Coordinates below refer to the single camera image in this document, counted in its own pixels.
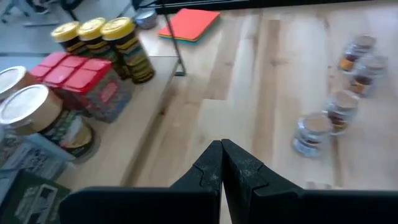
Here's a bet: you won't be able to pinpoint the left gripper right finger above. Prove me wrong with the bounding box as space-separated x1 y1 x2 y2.
221 139 304 224

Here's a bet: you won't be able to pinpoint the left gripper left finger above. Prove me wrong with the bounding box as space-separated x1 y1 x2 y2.
169 139 224 224

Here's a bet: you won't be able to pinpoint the small glass jar cork stopper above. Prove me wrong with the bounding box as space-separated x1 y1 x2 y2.
291 112 333 159
338 34 377 73
349 54 389 98
324 90 361 137

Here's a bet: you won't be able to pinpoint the red smoked paprika tin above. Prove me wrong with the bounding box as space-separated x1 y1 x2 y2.
42 55 91 108
61 58 135 124
29 52 68 82

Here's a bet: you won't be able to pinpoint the dark jar with yellow lid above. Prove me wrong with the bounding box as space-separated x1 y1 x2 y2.
50 21 91 57
100 16 156 85
76 17 130 80

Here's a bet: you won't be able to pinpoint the dark green spice tin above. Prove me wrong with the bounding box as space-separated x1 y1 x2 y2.
0 169 72 224

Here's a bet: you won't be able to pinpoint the furikake jar with tan lid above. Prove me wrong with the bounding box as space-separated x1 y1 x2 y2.
0 65 39 102
0 84 96 159

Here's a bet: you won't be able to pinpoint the red paper card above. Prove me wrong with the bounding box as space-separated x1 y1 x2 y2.
157 7 221 43

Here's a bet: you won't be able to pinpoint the small round silver tin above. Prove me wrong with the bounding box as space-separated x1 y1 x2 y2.
134 9 159 30

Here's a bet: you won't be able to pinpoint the gray chair base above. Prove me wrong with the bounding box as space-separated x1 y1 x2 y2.
0 0 60 27

